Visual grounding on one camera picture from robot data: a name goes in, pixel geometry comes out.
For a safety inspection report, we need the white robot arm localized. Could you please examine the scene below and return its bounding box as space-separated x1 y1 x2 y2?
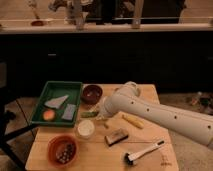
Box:
100 81 213 150

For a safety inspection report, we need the dark purple bowl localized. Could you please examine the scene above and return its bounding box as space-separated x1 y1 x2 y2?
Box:
81 85 103 105

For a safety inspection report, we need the orange bowl with contents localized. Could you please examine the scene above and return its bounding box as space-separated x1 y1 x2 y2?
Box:
47 135 78 169

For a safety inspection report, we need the grey square cloth piece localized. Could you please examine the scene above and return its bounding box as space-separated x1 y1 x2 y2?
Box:
62 104 76 120

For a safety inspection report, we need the black and tan block sponge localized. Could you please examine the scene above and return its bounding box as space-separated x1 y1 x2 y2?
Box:
105 129 129 146

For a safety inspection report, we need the green plastic tray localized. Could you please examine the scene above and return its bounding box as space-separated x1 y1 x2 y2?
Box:
31 81 82 127

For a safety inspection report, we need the grey triangular cloth piece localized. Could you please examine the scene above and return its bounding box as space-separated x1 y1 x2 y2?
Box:
44 95 68 109

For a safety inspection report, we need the orange peach fruit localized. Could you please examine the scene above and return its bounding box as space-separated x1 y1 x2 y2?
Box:
43 109 55 121

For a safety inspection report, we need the small red dish on counter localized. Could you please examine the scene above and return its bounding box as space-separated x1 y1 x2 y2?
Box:
31 20 44 26

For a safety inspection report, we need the white handled dish brush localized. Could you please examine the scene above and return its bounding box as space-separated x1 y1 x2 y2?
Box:
124 140 164 166

